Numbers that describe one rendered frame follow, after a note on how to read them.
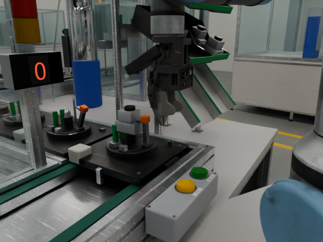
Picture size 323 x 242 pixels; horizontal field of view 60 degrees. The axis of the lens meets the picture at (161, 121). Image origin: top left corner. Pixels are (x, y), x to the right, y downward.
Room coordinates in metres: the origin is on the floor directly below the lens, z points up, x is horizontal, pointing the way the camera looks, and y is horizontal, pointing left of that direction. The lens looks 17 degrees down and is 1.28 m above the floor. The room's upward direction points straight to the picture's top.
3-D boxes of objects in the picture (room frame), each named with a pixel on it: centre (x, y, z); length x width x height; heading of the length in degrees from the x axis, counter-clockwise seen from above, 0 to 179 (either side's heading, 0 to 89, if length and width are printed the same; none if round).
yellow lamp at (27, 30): (0.62, 0.29, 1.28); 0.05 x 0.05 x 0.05
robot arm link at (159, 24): (0.66, -0.02, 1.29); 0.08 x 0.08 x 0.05
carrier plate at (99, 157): (0.72, 0.08, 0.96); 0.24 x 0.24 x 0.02; 58
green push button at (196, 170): (0.59, -0.09, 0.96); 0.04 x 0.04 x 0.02
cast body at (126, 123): (0.73, 0.09, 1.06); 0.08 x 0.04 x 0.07; 58
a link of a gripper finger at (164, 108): (0.64, -0.01, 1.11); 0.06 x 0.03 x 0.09; 58
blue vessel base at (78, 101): (1.66, 0.44, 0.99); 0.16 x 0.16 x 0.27
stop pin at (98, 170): (0.61, 0.15, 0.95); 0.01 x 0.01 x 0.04; 58
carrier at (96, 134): (0.86, 0.30, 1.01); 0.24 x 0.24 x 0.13; 58
